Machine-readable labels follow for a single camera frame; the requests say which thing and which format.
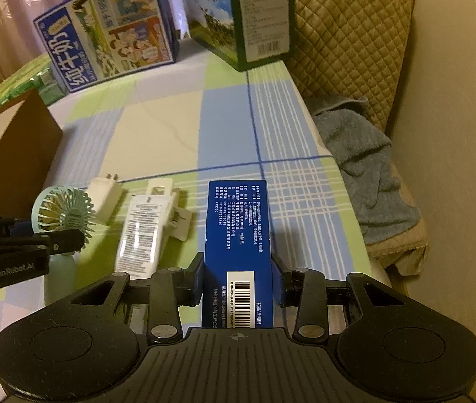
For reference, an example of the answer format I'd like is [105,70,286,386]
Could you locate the white plug charger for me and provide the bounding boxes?
[88,172,128,224]

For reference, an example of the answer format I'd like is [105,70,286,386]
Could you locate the teal handheld fan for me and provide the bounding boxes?
[32,187,96,308]

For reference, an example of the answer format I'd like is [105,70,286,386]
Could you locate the grey-blue towel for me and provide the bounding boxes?
[311,94,422,258]

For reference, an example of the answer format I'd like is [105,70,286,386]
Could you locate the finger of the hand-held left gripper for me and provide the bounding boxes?
[0,215,34,238]
[0,229,86,258]

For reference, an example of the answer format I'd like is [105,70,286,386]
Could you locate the white squeeze tube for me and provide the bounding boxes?
[114,195,176,280]

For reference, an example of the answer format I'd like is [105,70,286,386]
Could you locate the stack of green packets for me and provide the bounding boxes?
[0,56,63,121]

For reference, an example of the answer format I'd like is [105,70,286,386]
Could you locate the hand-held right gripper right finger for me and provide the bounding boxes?
[272,254,407,340]

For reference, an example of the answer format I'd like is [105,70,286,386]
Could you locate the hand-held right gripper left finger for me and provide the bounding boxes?
[70,252,205,345]

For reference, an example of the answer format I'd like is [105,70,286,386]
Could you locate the checked tablecloth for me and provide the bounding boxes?
[0,46,372,333]

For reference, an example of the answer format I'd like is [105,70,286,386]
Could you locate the dark green milk carton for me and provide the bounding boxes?
[175,0,297,72]

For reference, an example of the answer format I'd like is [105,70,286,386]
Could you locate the blue illustrated milk carton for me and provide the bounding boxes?
[33,0,179,95]

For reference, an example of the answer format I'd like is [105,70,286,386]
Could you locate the brown cardboard box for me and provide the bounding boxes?
[0,90,63,220]

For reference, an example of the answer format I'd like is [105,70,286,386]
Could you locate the blue medicine box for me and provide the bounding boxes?
[201,180,276,330]

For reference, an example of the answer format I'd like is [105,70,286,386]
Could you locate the chair with quilted beige cover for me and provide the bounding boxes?
[282,0,432,270]

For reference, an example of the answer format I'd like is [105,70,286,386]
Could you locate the beige curtain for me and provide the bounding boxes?
[0,0,164,81]

